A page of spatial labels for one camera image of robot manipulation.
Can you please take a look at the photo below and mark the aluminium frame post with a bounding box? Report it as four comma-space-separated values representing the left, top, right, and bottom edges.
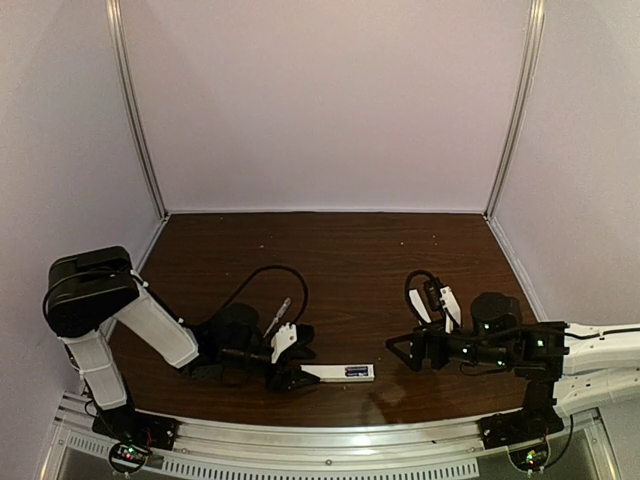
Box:
105, 0, 169, 221
484, 0, 546, 222

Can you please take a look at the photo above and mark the black camera cable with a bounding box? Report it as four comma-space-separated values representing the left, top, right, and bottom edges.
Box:
403, 270, 446, 326
219, 264, 310, 326

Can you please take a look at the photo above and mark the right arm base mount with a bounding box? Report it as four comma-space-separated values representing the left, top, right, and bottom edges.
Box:
477, 380, 564, 474

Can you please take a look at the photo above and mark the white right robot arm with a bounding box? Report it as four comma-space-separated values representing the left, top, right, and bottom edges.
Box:
386, 290, 639, 411

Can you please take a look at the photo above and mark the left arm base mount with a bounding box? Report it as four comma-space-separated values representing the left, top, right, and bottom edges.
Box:
85, 400, 179, 478

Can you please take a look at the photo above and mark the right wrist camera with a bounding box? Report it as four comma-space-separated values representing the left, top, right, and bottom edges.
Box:
423, 278, 462, 334

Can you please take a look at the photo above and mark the left aluminium frame post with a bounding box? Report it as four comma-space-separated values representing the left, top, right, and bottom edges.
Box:
105, 0, 169, 221

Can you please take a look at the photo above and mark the clear tester screwdriver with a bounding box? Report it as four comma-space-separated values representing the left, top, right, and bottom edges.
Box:
263, 297, 291, 339

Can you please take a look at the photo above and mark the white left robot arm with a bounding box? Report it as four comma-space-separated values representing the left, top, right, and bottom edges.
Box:
42, 246, 320, 411

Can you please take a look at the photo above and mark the left black camera cable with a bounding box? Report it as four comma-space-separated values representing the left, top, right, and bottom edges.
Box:
219, 264, 310, 326

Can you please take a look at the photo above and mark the white battery cover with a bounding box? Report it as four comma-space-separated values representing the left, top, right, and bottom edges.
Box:
408, 289, 431, 325

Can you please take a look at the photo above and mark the right black camera cable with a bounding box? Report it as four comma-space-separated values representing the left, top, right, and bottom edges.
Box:
403, 270, 446, 326

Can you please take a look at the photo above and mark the right aluminium frame post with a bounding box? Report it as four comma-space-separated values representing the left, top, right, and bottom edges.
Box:
484, 0, 546, 222

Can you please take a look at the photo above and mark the white remote control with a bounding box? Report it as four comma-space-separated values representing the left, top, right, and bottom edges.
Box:
300, 364, 375, 383

